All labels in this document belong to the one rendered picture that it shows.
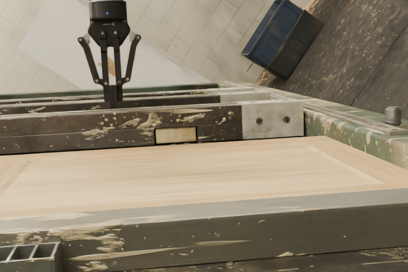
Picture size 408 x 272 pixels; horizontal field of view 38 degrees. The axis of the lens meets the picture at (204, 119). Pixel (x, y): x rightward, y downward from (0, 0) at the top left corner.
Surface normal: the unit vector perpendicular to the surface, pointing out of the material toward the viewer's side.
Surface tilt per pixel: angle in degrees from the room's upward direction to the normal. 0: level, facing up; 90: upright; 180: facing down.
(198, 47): 90
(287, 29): 90
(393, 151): 35
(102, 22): 90
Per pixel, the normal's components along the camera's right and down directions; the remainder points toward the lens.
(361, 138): -0.99, 0.06
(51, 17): 0.07, 0.19
